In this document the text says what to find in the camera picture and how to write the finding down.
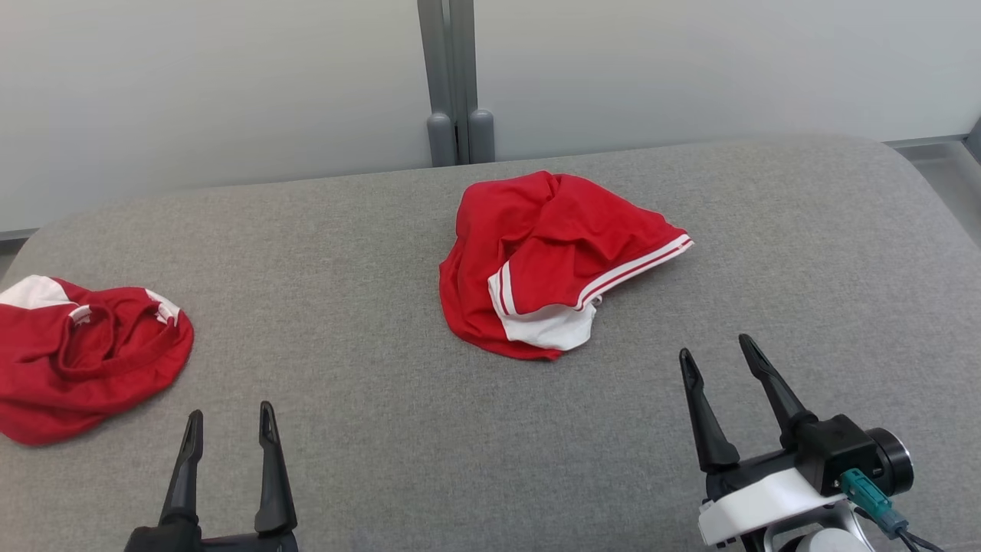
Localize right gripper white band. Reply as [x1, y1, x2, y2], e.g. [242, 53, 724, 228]
[679, 333, 849, 547]

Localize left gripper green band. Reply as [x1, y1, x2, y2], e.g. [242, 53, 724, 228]
[125, 401, 300, 552]

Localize red garment with white panels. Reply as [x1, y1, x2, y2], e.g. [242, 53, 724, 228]
[0, 275, 195, 447]

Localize right black cable teal connector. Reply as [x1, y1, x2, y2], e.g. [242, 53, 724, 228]
[840, 468, 948, 552]

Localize grey partition post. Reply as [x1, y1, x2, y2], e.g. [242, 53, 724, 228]
[418, 0, 496, 167]

